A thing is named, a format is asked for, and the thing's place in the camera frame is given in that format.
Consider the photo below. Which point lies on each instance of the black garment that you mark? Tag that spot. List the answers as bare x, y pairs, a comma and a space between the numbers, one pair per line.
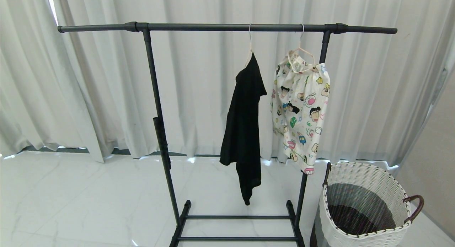
243, 126

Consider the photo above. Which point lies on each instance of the cream printed garment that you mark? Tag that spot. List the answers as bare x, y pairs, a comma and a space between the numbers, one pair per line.
302, 112

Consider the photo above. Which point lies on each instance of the pink clothes hanger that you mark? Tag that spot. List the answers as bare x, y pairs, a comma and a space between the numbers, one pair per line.
250, 44
301, 49

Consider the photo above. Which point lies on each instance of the black clothes rack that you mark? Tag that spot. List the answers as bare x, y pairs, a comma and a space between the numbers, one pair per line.
213, 27

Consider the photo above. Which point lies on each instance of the white laundry basket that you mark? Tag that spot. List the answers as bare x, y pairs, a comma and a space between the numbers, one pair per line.
359, 232

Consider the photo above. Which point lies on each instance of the white curtain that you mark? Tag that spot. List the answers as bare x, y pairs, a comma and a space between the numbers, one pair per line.
106, 80

